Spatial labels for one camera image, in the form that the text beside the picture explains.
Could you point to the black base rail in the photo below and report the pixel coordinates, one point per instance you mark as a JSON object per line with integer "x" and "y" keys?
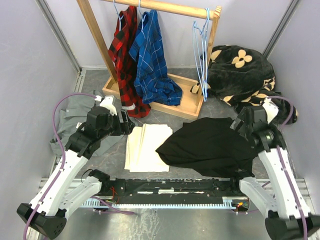
{"x": 170, "y": 191}

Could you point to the black floral blanket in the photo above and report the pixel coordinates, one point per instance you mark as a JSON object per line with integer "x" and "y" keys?
{"x": 243, "y": 77}

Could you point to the blue plaid shirt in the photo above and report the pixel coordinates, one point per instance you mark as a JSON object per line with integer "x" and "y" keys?
{"x": 152, "y": 82}

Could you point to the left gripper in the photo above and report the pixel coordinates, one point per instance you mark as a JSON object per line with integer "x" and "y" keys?
{"x": 128, "y": 126}

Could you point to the black shirt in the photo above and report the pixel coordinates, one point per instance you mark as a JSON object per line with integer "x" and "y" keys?
{"x": 210, "y": 147}

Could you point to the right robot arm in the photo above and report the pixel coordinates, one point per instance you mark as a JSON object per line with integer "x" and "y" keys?
{"x": 287, "y": 216}

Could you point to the light blue hangers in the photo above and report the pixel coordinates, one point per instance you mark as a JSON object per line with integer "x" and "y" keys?
{"x": 200, "y": 52}

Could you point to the wooden clothes rack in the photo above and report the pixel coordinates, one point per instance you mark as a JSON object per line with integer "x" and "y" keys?
{"x": 192, "y": 98}

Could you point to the blue hanger under red shirt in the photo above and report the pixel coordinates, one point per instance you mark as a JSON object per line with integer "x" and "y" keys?
{"x": 120, "y": 17}

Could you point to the cream folded cloth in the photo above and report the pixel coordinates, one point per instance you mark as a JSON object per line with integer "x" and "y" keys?
{"x": 141, "y": 146}

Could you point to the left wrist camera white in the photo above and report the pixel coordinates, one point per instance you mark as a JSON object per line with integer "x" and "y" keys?
{"x": 107, "y": 102}

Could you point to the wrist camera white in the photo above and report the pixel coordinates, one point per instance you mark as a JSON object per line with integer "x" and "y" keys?
{"x": 107, "y": 102}
{"x": 270, "y": 108}

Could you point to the red plaid shirt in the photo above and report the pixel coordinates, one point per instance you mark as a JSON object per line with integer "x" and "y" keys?
{"x": 125, "y": 66}

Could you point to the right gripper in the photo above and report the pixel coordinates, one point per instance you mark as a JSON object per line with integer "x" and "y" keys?
{"x": 236, "y": 122}

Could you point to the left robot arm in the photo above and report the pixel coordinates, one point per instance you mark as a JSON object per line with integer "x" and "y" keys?
{"x": 48, "y": 211}

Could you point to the grey shirt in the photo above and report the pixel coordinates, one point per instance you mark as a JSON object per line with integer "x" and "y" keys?
{"x": 76, "y": 113}

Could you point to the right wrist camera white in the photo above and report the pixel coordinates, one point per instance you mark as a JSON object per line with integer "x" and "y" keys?
{"x": 270, "y": 108}

